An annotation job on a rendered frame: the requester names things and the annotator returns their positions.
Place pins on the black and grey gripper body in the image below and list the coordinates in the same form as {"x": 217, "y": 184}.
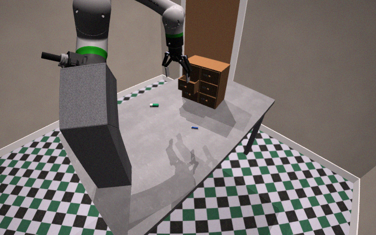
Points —
{"x": 176, "y": 52}

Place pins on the small brown chest of drawers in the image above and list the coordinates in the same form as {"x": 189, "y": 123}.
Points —
{"x": 214, "y": 65}

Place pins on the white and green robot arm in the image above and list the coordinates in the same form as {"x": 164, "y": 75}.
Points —
{"x": 92, "y": 19}

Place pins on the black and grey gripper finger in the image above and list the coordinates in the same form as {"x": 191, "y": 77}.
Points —
{"x": 165, "y": 63}
{"x": 186, "y": 65}

